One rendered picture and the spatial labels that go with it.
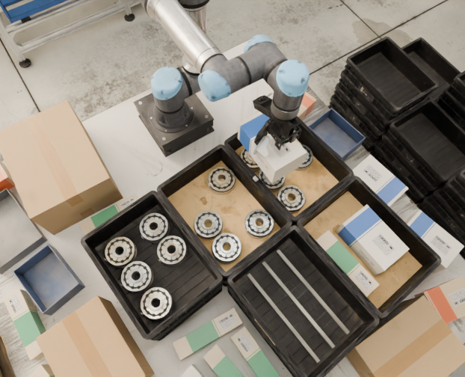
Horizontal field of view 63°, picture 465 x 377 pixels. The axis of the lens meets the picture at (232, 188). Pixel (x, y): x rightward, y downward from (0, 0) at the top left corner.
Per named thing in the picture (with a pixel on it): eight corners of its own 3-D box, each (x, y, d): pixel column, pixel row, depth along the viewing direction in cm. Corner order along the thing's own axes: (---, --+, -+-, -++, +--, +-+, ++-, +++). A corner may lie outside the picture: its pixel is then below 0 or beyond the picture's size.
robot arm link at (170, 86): (148, 95, 151) (143, 72, 138) (178, 81, 154) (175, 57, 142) (163, 117, 147) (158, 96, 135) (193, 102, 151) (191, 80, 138)
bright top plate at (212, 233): (188, 223, 135) (188, 222, 135) (209, 205, 138) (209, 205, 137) (206, 243, 132) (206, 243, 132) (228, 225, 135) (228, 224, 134)
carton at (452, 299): (449, 280, 144) (461, 276, 137) (468, 310, 140) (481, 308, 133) (413, 295, 142) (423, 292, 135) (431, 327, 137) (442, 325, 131)
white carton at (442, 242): (392, 236, 151) (401, 230, 142) (409, 217, 154) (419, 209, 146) (433, 273, 145) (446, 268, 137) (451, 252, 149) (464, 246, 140)
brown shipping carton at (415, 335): (402, 301, 141) (423, 295, 126) (445, 355, 134) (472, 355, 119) (340, 348, 134) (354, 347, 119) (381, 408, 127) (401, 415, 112)
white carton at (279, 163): (237, 138, 128) (238, 123, 119) (266, 122, 130) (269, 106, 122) (271, 183, 121) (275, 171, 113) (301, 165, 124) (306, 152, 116)
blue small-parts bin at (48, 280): (21, 274, 142) (11, 271, 136) (55, 248, 146) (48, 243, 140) (51, 316, 137) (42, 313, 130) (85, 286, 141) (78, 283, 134)
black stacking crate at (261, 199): (160, 200, 143) (155, 188, 133) (222, 158, 151) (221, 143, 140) (225, 284, 131) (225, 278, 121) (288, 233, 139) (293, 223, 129)
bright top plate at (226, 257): (206, 245, 132) (205, 245, 131) (228, 227, 135) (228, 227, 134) (225, 267, 129) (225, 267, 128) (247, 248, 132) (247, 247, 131)
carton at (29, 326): (54, 348, 132) (47, 348, 127) (38, 360, 131) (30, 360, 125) (27, 291, 140) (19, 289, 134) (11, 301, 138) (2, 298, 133)
